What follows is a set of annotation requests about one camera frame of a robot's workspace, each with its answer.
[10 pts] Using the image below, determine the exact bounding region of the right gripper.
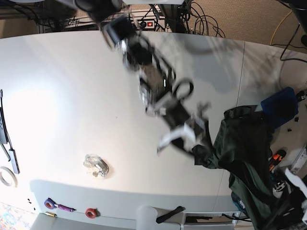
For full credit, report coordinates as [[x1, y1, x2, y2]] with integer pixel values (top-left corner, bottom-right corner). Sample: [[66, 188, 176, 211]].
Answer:
[[157, 102, 214, 158]]

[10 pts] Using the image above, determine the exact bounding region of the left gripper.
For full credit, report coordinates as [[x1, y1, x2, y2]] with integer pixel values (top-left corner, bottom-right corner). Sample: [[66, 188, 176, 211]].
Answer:
[[272, 169, 307, 230]]

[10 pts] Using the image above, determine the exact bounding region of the dark green t-shirt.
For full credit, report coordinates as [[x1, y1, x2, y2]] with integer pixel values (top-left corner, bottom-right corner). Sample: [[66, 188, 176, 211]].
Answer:
[[191, 104, 303, 230]]

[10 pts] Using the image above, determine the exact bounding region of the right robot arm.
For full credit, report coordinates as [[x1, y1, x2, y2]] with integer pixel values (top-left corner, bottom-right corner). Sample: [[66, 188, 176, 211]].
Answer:
[[73, 0, 214, 161]]

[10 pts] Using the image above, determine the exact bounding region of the orange black utility knife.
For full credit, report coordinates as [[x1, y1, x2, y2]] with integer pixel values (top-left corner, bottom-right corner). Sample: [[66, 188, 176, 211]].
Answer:
[[269, 149, 287, 172]]

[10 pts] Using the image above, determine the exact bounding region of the white rectangular device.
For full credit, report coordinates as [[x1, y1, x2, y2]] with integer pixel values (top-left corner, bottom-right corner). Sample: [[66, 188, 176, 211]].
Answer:
[[290, 146, 307, 175]]

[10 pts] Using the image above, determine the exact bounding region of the blue box with black knob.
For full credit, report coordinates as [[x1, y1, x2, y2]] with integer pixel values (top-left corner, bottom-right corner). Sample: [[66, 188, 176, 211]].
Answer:
[[260, 87, 298, 129]]

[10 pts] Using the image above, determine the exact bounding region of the black power strip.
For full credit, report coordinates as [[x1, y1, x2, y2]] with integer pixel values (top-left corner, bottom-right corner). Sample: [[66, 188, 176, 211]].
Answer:
[[139, 20, 155, 31]]

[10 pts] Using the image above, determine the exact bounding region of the red tape roll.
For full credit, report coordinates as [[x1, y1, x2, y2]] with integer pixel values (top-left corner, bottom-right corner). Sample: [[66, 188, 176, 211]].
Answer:
[[85, 208, 97, 219]]

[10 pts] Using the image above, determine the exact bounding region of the purple marker pen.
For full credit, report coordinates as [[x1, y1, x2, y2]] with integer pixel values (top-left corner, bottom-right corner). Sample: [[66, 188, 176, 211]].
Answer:
[[57, 204, 76, 212]]

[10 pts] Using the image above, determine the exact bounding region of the purple tape roll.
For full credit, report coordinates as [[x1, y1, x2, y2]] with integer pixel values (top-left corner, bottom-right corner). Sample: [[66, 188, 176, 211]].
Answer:
[[44, 198, 57, 209]]

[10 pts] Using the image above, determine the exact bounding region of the grey usb hub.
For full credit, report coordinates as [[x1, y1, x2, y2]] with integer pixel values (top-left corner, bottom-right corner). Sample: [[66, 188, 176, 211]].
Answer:
[[9, 149, 20, 174]]

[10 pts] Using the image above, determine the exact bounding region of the dark remote control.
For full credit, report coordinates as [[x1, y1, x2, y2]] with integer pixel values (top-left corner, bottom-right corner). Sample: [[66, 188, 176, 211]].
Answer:
[[0, 108, 8, 144]]

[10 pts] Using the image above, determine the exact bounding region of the white tape roll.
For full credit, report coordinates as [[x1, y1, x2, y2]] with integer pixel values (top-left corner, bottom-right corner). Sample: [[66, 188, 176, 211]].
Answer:
[[0, 167, 18, 188]]

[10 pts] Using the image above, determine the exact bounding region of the yellow cable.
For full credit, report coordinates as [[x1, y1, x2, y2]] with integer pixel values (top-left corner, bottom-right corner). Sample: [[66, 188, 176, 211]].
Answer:
[[269, 7, 295, 46]]

